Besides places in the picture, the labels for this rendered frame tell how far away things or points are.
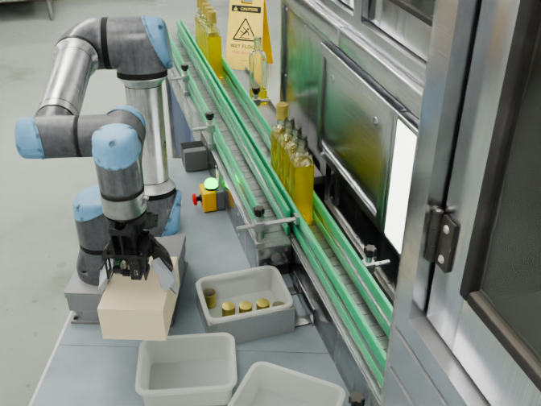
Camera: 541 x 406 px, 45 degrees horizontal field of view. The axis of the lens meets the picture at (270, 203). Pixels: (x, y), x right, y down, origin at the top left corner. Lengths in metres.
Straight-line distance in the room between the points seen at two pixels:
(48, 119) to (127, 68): 0.35
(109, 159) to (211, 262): 0.90
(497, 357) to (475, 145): 0.19
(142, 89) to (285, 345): 0.71
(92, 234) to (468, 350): 1.14
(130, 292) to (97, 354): 0.46
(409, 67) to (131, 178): 0.68
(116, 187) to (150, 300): 0.25
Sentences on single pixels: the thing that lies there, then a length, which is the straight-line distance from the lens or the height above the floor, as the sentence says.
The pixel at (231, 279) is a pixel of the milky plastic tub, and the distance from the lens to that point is 1.73.
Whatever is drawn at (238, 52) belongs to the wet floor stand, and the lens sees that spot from 5.15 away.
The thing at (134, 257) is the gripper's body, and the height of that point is 1.24.
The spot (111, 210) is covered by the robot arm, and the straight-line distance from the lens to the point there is 1.12.
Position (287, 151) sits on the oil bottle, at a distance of 1.79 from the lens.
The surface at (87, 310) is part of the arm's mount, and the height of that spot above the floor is 0.80.
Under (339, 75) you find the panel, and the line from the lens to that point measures 1.77.
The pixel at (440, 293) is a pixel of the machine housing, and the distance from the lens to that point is 0.70.
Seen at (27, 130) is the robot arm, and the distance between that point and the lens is 1.19.
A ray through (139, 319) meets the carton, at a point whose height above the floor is 1.10.
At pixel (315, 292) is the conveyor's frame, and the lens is 1.63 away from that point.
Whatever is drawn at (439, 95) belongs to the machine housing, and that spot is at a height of 1.69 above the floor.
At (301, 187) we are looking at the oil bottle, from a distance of 1.76.
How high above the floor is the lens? 1.93
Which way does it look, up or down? 33 degrees down
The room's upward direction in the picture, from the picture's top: straight up
